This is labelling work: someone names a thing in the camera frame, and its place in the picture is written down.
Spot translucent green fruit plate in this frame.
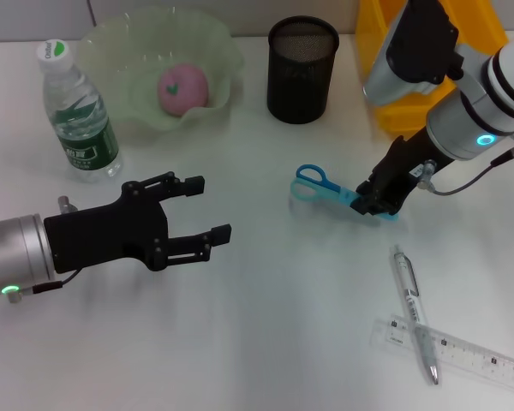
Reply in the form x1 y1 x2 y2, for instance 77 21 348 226
75 6 246 142

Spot gripper cable with connector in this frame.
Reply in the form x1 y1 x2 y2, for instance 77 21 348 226
417 132 514 196
6 195 81 304

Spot yellow plastic bin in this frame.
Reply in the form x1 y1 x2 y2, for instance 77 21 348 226
354 0 510 134

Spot blue scissors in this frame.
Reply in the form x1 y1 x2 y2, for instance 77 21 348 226
290 164 400 223

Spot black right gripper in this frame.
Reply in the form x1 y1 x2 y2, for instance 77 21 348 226
351 128 451 217

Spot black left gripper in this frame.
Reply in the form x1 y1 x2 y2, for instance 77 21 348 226
44 171 233 275

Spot clear silver ballpoint pen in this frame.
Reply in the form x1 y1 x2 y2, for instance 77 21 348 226
389 244 440 386

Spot pink toy peach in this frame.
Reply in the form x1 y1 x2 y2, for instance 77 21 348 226
157 62 210 116

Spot right gripper cable with connector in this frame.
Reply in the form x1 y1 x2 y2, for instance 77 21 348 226
417 132 514 196

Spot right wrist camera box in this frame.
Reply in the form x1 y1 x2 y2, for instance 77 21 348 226
362 0 462 106

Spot black mesh pen cup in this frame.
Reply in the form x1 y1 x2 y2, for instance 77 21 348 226
267 15 340 125

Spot clear green-label water bottle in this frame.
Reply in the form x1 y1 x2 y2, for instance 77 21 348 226
36 39 123 184

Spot left gripper cable with connector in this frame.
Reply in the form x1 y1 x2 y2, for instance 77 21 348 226
6 195 81 304

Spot clear plastic ruler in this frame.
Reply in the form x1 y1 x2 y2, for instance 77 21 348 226
370 314 514 395

